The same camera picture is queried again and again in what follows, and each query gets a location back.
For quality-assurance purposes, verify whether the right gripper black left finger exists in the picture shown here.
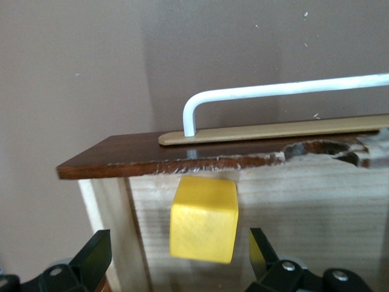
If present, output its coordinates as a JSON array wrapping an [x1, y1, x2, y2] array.
[[21, 229, 112, 292]]

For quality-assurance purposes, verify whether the tan handle backing plate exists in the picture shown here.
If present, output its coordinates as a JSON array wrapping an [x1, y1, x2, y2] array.
[[157, 114, 389, 147]]

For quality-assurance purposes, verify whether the white metal drawer handle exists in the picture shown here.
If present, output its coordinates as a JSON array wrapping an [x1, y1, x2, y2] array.
[[181, 72, 389, 137]]

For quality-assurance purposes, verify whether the light wood drawer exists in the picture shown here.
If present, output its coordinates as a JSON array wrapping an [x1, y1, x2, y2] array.
[[56, 132, 389, 292]]

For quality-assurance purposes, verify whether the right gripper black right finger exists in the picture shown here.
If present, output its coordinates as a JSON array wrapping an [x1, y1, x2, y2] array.
[[246, 228, 374, 292]]

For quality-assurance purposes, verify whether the yellow wooden block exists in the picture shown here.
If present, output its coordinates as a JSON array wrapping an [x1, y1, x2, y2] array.
[[169, 175, 239, 265]]

